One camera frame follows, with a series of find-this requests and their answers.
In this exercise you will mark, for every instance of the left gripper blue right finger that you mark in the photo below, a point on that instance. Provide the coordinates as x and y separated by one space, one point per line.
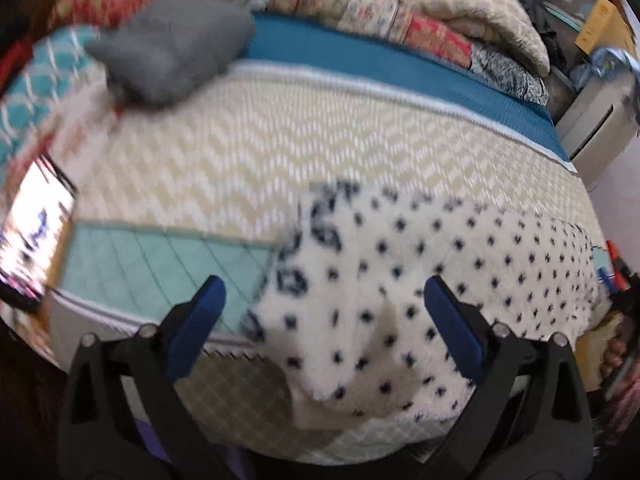
528 417

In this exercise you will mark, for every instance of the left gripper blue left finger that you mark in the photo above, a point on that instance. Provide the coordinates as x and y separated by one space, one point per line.
99 438

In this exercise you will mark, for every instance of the smartphone with lit screen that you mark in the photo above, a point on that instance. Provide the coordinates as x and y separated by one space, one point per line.
31 234

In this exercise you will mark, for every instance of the patterned bedspread teal grey beige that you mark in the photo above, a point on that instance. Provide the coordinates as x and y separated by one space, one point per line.
209 185

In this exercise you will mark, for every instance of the white air conditioner unit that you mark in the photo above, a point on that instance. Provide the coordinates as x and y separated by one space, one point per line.
599 125

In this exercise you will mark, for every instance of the blue plastic bag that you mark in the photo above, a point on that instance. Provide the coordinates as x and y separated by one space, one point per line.
605 63

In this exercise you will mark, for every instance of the teal white wave pillow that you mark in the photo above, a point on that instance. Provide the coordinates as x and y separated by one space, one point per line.
59 65

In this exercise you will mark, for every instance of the grey folded puffer jacket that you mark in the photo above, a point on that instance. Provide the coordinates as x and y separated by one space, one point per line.
170 48

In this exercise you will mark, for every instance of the cardboard box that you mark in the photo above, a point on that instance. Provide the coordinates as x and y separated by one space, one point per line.
605 27

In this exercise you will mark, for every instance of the beige checked folded quilt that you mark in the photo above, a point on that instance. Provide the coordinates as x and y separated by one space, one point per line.
507 20

